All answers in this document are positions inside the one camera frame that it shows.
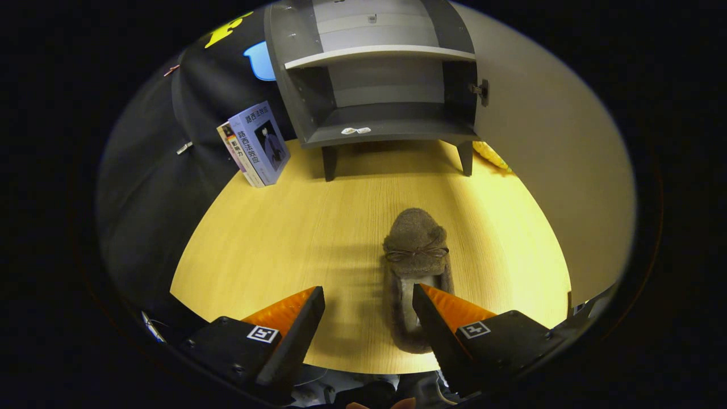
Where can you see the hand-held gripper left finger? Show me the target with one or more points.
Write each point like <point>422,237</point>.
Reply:
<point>295,346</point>

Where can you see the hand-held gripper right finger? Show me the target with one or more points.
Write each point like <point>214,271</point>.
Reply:
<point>440,341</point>

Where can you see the brown fluffy shoe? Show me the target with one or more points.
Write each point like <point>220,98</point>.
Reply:
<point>414,233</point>

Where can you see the grey shoe cabinet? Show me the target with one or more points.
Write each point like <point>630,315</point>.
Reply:
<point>397,113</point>

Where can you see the yellow perforated ball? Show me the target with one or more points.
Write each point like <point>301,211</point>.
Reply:
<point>489,153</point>

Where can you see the white book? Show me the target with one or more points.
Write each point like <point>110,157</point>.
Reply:
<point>234,149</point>

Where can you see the blue-purple book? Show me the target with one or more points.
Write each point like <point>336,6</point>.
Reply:
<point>261,142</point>

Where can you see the black backdrop cloth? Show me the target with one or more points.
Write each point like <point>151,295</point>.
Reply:
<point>147,199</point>

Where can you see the silver clip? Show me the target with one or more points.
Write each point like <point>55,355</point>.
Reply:
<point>184,148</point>

